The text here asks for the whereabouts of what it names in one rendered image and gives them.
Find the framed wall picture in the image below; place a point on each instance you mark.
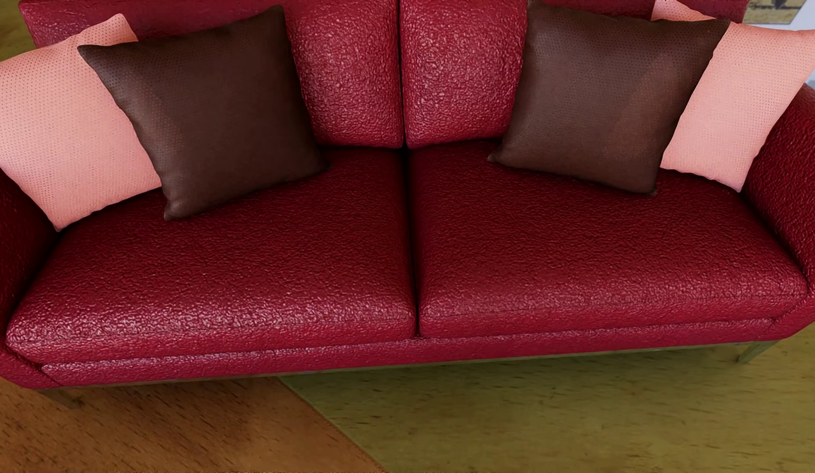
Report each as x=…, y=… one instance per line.
x=774, y=10

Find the red textured sofa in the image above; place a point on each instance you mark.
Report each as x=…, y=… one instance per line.
x=315, y=263

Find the brown perforated cushion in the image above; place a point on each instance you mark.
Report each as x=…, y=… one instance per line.
x=604, y=92
x=210, y=111

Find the pink perforated cushion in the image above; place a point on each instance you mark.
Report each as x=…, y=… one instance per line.
x=53, y=131
x=736, y=105

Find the green carpet rug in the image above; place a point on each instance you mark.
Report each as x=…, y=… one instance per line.
x=578, y=414

